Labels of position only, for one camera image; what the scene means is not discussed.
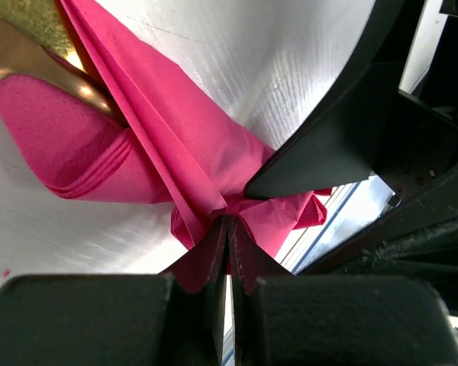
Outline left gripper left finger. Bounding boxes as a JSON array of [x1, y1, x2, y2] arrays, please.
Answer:
[[0, 217, 227, 365]]

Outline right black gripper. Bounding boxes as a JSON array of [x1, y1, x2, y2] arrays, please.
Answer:
[[245, 1, 458, 316]]

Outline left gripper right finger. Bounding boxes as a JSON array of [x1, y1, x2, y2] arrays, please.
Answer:
[[227, 217, 458, 365]]

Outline pink paper napkin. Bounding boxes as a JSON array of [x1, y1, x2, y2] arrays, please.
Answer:
[[0, 1, 327, 285]]

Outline copper spoon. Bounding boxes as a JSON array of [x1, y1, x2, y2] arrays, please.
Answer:
[[0, 17, 119, 118]]

